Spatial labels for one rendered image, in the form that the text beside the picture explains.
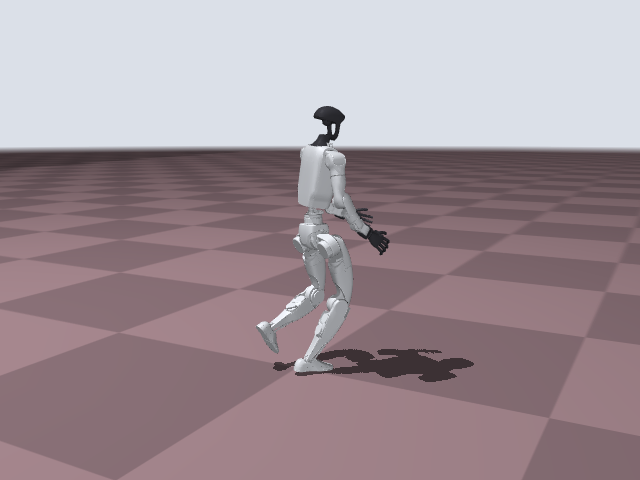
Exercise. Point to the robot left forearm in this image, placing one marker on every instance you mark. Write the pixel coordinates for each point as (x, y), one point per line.
(333, 210)

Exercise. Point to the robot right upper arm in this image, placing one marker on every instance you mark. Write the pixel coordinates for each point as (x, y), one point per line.
(336, 162)

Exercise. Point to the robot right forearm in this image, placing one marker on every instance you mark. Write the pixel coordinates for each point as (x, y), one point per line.
(350, 214)

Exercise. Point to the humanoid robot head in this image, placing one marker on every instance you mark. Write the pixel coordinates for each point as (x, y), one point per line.
(329, 115)

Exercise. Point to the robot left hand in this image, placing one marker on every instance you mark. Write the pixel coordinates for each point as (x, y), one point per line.
(364, 215)

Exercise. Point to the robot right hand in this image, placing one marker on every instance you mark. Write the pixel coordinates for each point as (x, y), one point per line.
(376, 238)

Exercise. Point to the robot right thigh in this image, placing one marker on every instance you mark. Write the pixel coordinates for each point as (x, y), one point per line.
(333, 248)

